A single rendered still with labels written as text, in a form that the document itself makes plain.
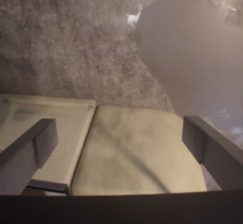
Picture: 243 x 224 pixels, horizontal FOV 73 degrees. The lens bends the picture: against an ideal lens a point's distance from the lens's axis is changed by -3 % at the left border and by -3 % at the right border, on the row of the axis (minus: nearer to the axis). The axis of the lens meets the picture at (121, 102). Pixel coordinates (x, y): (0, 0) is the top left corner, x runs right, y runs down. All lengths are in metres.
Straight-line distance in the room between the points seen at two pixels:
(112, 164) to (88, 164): 0.12
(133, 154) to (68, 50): 0.68
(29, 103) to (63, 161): 0.59
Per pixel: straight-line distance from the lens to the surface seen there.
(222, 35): 1.02
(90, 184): 0.85
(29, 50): 1.17
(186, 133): 0.17
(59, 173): 0.92
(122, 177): 0.86
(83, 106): 1.19
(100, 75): 1.07
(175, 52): 0.99
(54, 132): 0.17
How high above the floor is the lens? 0.90
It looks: 51 degrees down
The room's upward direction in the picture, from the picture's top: 170 degrees counter-clockwise
